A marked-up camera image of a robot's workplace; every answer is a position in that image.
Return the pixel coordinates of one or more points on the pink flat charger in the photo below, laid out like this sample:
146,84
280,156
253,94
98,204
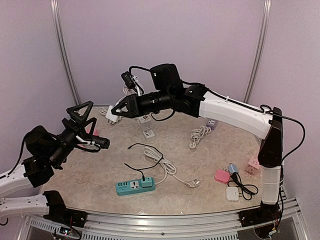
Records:
222,176

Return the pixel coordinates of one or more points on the pink triangular power strip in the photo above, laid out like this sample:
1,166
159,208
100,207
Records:
91,130

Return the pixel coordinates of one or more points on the pink cube socket adapter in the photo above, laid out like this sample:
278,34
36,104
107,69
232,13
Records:
252,168

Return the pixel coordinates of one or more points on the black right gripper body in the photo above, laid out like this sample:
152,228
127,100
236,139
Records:
135,111

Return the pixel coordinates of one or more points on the aluminium front rail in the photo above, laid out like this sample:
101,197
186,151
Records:
224,225

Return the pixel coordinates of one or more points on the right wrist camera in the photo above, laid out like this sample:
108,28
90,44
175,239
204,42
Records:
132,84

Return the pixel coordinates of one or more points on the small white cube charger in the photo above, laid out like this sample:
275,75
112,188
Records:
112,119

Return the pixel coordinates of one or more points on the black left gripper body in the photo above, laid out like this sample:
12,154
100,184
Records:
78,128

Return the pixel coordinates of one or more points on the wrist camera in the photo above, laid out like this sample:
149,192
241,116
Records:
93,144
132,84

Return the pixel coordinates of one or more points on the purple power strip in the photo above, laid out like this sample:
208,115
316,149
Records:
197,134

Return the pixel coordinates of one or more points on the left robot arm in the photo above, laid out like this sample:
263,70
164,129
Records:
48,152

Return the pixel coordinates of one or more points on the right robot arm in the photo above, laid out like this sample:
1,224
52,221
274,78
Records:
197,100

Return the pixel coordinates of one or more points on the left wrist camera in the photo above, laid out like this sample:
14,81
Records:
93,144

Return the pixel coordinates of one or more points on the white flat charger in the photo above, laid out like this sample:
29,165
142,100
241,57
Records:
233,194

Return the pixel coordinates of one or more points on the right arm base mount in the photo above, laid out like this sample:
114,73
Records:
263,214

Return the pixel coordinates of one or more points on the white cube socket adapter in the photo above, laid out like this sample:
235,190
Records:
145,122

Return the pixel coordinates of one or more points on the white power strip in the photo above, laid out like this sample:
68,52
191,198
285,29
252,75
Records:
148,135

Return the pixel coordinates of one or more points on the aluminium frame post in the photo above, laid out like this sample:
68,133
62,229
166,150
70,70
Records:
58,28
267,5

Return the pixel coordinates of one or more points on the teal power strip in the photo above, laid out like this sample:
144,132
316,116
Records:
132,187

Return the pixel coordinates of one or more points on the blue charger with black cable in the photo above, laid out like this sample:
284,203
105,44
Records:
247,190

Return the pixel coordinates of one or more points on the left aluminium frame post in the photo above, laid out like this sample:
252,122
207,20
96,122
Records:
58,28

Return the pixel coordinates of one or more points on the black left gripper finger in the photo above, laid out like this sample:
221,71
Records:
81,112
92,120

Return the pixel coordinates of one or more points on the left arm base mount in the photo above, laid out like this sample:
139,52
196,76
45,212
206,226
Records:
59,213

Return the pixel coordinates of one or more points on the right aluminium frame post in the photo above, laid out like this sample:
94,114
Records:
267,5

